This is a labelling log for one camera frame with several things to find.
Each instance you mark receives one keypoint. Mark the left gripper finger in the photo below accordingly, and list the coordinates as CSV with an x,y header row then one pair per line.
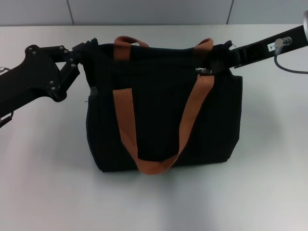
x,y
80,47
69,77

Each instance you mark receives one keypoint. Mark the silver zipper pull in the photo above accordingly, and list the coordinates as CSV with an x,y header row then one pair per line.
x,y
203,71

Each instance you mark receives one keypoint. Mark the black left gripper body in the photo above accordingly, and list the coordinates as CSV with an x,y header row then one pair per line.
x,y
36,72

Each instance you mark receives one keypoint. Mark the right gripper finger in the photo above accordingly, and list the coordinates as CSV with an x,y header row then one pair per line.
x,y
231,54
220,67

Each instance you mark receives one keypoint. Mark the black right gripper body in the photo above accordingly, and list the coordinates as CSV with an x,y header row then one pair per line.
x,y
255,51

